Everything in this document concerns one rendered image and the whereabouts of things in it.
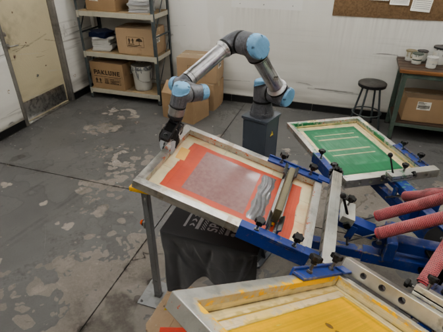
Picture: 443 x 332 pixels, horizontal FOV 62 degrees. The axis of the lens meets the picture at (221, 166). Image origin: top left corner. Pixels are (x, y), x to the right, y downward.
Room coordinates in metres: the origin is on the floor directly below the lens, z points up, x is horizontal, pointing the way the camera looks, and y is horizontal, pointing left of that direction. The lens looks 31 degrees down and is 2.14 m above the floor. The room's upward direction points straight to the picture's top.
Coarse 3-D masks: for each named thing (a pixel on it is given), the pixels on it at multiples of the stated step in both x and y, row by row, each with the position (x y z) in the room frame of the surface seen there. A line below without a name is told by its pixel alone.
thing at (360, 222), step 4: (356, 216) 1.31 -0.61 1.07; (356, 220) 1.28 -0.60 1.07; (360, 220) 1.29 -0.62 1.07; (364, 220) 1.29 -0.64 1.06; (340, 224) 1.28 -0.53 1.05; (356, 224) 1.26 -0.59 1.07; (360, 224) 1.26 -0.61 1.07; (364, 224) 1.27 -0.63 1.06; (368, 224) 1.27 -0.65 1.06; (372, 224) 1.28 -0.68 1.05; (360, 228) 1.25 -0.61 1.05; (364, 228) 1.25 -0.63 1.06; (368, 228) 1.25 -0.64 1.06; (372, 228) 1.25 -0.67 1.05; (356, 232) 1.25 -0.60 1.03; (360, 232) 1.25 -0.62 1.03; (364, 232) 1.24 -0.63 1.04; (368, 232) 1.24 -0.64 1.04; (372, 232) 1.23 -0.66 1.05; (372, 236) 1.23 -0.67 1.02
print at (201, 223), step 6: (192, 216) 1.46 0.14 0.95; (186, 222) 1.41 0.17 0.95; (192, 222) 1.41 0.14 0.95; (198, 222) 1.41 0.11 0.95; (204, 222) 1.41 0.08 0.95; (210, 222) 1.41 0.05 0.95; (198, 228) 1.37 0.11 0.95; (204, 228) 1.37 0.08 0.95; (210, 228) 1.37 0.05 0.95; (216, 228) 1.37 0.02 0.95; (222, 228) 1.37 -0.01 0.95; (222, 234) 1.32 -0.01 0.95; (228, 234) 1.32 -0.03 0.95; (234, 234) 1.32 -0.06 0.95
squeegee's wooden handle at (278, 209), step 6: (294, 168) 1.55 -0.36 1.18; (288, 174) 1.49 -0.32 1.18; (288, 180) 1.43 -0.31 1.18; (282, 186) 1.45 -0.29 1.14; (288, 186) 1.39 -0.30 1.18; (282, 192) 1.34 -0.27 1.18; (288, 192) 1.35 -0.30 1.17; (282, 198) 1.30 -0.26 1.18; (276, 204) 1.29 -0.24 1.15; (282, 204) 1.26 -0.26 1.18; (276, 210) 1.22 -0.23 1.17; (282, 210) 1.22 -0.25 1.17; (276, 216) 1.22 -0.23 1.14; (276, 222) 1.22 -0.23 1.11
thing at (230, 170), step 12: (192, 144) 1.72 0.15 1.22; (192, 156) 1.62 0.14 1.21; (204, 156) 1.64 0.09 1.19; (216, 156) 1.66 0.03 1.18; (204, 168) 1.54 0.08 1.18; (216, 168) 1.56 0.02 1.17; (228, 168) 1.58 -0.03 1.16; (240, 168) 1.61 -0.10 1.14; (252, 168) 1.63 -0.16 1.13; (228, 180) 1.48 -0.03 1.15; (240, 180) 1.50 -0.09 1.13; (252, 180) 1.52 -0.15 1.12; (276, 180) 1.57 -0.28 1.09; (252, 192) 1.43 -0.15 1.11; (276, 192) 1.47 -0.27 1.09; (300, 192) 1.51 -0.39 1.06; (288, 204) 1.40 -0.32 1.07
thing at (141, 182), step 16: (192, 128) 1.82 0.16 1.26; (224, 144) 1.74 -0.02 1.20; (160, 160) 1.47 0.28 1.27; (256, 160) 1.69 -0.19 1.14; (144, 176) 1.34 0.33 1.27; (304, 176) 1.61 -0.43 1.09; (160, 192) 1.26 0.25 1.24; (192, 208) 1.21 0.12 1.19; (208, 208) 1.22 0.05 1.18; (224, 224) 1.17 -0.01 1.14; (304, 240) 1.15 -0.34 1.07
